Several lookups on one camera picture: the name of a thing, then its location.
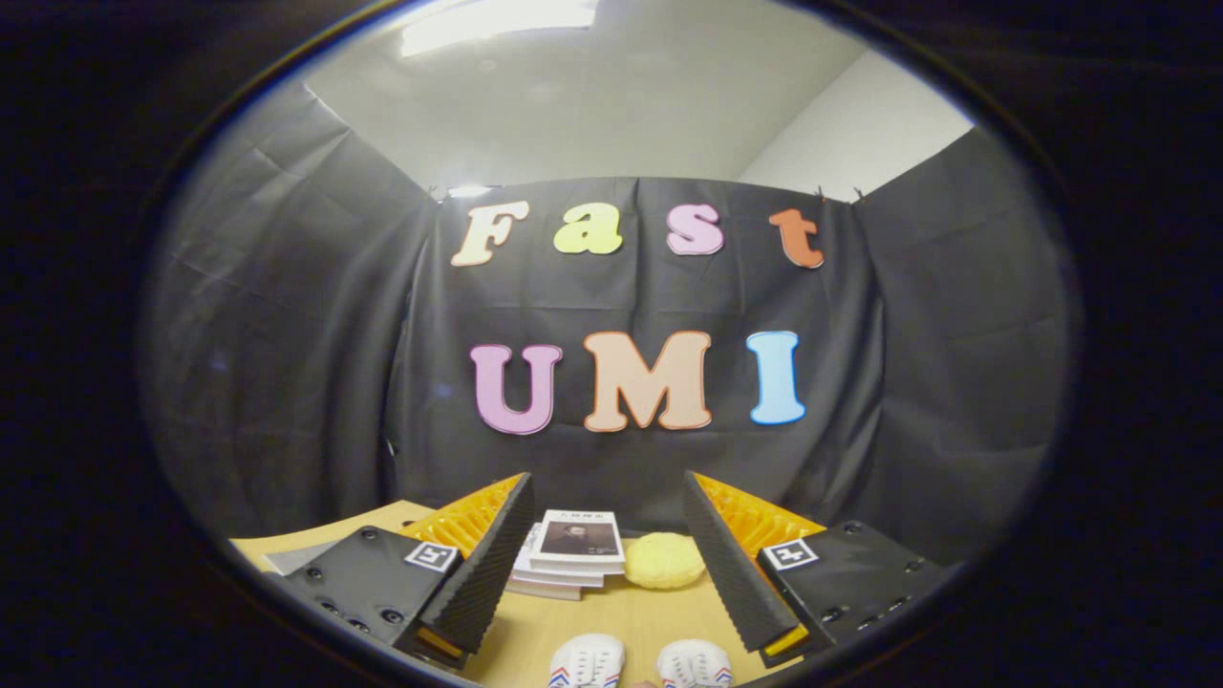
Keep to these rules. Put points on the ceiling light panel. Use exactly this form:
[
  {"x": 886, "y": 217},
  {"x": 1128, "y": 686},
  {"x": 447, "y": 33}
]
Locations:
[{"x": 497, "y": 24}]

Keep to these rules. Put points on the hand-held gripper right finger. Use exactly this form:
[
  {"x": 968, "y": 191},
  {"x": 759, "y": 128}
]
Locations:
[{"x": 731, "y": 573}]

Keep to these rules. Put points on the black backdrop cloth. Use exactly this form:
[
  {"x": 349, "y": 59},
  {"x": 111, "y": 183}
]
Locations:
[{"x": 334, "y": 382}]

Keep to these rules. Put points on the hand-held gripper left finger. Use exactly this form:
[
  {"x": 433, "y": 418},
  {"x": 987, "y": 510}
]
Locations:
[{"x": 482, "y": 573}]

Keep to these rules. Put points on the yellow plush toy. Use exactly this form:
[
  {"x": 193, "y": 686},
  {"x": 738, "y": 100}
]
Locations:
[{"x": 664, "y": 560}]

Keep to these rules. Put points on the white striped canvas shoe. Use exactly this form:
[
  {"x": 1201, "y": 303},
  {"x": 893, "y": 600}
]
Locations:
[
  {"x": 587, "y": 661},
  {"x": 694, "y": 664}
]

